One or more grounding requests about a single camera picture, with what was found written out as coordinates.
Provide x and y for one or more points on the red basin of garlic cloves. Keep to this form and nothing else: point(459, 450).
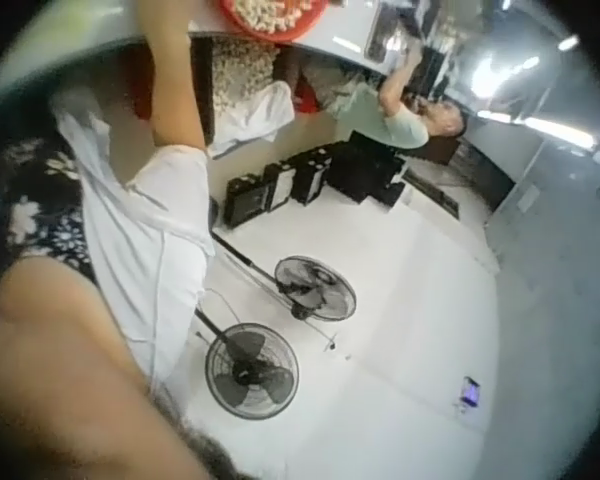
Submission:
point(270, 17)

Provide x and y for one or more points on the black floor fan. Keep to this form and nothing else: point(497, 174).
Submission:
point(315, 290)
point(252, 370)

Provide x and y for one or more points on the white sack of garlic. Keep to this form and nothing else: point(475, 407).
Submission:
point(245, 95)

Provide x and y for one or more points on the phone with lit screen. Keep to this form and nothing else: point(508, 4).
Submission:
point(470, 391)

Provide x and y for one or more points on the white table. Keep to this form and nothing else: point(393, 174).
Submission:
point(280, 45)

